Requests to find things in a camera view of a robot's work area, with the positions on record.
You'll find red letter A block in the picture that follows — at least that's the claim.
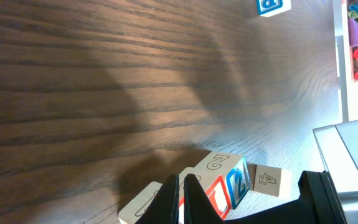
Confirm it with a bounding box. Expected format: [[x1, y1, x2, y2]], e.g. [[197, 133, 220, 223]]
[[118, 182, 162, 224]]

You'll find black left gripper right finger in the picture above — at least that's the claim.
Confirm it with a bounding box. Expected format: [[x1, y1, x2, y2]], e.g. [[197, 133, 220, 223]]
[[184, 174, 225, 224]]

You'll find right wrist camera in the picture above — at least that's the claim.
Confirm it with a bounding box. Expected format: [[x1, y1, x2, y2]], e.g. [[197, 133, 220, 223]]
[[313, 120, 358, 223]]

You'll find white shelf frame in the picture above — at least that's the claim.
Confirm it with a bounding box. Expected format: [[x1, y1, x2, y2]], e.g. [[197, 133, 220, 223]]
[[332, 0, 350, 123]]

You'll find red-edged picture block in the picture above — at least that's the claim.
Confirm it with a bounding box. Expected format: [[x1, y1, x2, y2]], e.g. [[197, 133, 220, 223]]
[[253, 165, 292, 200]]

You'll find blue number 2 block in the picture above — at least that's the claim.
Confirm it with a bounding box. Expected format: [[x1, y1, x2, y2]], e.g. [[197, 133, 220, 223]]
[[195, 152, 251, 209]]

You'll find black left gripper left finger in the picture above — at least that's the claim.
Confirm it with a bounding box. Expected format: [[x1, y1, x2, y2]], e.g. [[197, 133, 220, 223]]
[[136, 174, 179, 224]]

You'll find red letter I block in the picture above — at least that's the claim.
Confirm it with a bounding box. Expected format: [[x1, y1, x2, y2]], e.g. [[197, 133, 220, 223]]
[[179, 167, 231, 224]]

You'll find blue letter H block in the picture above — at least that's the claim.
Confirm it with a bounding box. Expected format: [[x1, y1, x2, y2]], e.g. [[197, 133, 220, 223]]
[[256, 0, 291, 17]]

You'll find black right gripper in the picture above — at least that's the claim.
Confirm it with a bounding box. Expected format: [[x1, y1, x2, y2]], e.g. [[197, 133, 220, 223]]
[[226, 171, 347, 224]]

